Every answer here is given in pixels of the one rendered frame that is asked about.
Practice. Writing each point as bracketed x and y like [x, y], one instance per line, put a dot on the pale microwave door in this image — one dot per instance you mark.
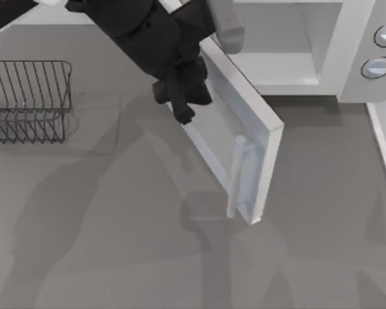
[244, 106]

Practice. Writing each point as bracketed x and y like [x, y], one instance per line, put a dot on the pale grey rounded box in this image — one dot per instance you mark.
[229, 22]

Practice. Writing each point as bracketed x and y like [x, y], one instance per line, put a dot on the pale microwave oven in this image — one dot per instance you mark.
[312, 48]

